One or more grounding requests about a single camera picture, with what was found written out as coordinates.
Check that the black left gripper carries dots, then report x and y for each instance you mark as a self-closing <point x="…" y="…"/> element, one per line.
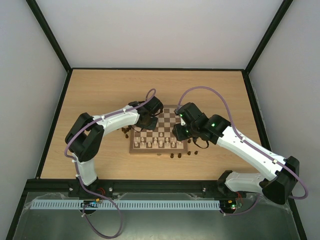
<point x="152" y="125"/>

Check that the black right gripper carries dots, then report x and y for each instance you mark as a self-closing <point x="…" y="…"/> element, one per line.
<point x="179" y="131"/>

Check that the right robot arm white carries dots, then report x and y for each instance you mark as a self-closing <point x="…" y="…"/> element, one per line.
<point x="277" y="175"/>

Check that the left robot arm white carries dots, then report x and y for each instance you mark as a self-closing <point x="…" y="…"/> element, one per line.
<point x="84" y="138"/>

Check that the wooden chess board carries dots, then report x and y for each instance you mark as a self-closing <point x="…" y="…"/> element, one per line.
<point x="160" y="140"/>

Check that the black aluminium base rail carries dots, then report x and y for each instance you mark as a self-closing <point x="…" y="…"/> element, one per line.
<point x="110" y="187"/>

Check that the light blue cable duct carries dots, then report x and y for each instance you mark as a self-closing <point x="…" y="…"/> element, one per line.
<point x="46" y="204"/>

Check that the black frame post right rear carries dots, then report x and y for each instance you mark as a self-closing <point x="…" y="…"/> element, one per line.
<point x="276" y="20"/>

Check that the black frame post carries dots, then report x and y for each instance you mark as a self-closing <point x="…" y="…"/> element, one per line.
<point x="39" y="16"/>
<point x="276" y="20"/>

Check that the black frame post left rear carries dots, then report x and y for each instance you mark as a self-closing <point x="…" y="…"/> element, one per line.
<point x="39" y="16"/>

